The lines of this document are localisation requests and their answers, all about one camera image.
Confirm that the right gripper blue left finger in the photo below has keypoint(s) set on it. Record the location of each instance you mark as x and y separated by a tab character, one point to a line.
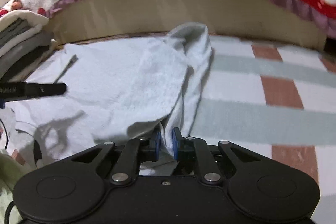
150	146

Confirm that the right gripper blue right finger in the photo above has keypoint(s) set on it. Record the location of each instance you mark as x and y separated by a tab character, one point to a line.
182	147

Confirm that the light grey cat-face t-shirt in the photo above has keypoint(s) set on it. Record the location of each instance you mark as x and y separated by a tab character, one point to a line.
116	90

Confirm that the grey fleece folded garment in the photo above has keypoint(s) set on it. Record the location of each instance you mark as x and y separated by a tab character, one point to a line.
23	50

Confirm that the black folded garment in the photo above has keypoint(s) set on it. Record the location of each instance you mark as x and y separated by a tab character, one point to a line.
17	67

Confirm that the white folded garment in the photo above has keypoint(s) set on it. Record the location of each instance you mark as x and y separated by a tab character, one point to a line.
20	38

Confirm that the dark grey folded garment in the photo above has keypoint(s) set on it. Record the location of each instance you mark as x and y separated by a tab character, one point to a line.
17	27

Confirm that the cream ribbed folded garment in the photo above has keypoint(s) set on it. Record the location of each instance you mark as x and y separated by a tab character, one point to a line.
32	18

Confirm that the light green garment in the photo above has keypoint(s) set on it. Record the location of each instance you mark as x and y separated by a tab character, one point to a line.
11	172

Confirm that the checkered pastel floor rug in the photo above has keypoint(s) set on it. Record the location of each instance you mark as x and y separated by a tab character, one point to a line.
278	101

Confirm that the beige bed base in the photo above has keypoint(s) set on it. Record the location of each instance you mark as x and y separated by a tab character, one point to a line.
253	19

